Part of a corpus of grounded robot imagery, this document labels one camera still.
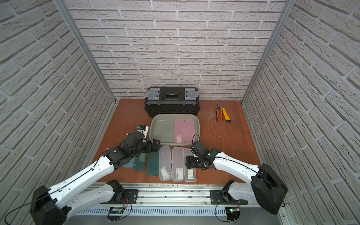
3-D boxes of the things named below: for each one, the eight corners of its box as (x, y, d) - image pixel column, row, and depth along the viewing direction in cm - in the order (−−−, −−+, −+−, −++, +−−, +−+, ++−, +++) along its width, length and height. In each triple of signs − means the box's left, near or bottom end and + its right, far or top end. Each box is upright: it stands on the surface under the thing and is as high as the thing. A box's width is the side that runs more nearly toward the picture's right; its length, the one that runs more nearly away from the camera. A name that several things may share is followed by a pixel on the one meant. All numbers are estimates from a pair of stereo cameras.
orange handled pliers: (216, 121, 109) (216, 119, 107) (215, 104, 121) (215, 102, 119) (223, 121, 109) (223, 120, 107) (221, 104, 120) (222, 103, 119)
